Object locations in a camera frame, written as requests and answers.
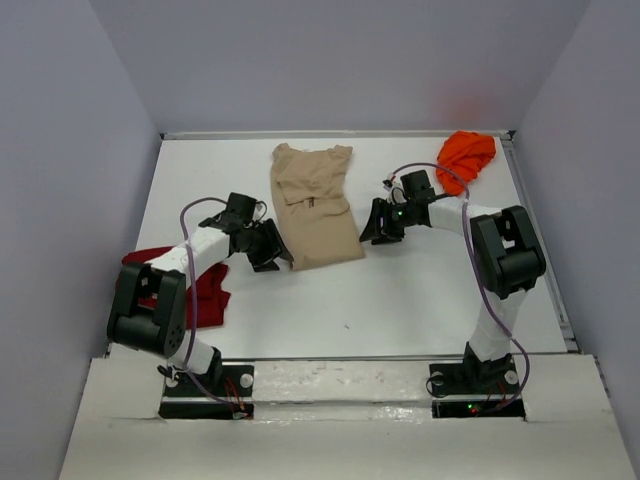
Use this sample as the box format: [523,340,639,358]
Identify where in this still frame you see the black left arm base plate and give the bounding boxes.
[159,362,255,421]

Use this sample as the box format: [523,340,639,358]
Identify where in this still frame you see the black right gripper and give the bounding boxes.
[358,197,416,245]

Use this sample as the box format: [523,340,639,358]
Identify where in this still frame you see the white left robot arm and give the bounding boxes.
[107,193,293,395]

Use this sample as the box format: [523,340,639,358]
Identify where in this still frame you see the orange t shirt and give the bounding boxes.
[436,131,496,195]

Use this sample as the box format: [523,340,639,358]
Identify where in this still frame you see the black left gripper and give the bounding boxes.
[241,219,293,274]

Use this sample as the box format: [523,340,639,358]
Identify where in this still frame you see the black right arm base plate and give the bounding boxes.
[425,362,526,420]

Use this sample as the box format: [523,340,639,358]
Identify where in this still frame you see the dark red t shirt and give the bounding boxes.
[121,246,231,329]

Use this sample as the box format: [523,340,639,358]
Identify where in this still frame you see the beige t shirt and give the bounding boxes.
[270,143,365,271]

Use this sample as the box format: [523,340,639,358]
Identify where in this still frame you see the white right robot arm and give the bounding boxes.
[360,164,546,397]

